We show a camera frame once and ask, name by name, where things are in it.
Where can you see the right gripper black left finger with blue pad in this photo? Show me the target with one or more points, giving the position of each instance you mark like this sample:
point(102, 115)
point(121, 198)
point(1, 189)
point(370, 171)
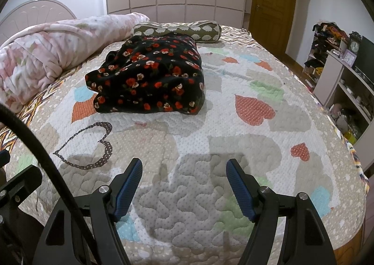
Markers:
point(62, 242)

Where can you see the black red floral garment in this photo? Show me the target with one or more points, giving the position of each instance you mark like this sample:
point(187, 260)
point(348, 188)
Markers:
point(150, 74)

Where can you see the clothes pile on shelf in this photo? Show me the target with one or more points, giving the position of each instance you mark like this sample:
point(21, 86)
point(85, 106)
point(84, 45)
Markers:
point(331, 32)

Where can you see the colourful ikat bed sheet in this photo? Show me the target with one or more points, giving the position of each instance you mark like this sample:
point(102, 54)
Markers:
point(8, 138)

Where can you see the heart patterned quilt bedspread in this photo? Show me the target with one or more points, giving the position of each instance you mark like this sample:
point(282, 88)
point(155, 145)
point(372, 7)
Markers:
point(184, 211)

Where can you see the white shelf unit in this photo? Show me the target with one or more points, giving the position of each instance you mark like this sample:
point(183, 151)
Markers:
point(345, 93)

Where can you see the pink floral comforter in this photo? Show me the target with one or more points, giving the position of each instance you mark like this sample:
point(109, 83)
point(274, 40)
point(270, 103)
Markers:
point(33, 58)

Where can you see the black television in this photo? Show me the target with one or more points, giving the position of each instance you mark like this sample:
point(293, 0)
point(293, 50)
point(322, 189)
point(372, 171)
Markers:
point(365, 58)

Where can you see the pink framed small clock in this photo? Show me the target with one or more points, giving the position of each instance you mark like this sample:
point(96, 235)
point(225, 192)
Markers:
point(349, 57)

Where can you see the green table clock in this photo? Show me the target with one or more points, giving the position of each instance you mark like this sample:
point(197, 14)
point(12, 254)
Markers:
point(354, 42)

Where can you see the pink bed headboard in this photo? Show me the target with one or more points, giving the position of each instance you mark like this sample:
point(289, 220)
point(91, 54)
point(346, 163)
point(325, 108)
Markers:
point(33, 12)

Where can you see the olive cloud pattern bolster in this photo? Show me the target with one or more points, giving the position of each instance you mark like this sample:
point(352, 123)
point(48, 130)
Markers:
point(200, 31)

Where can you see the brown wooden door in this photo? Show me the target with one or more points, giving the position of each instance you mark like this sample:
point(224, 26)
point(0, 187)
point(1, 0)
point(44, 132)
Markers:
point(270, 24)

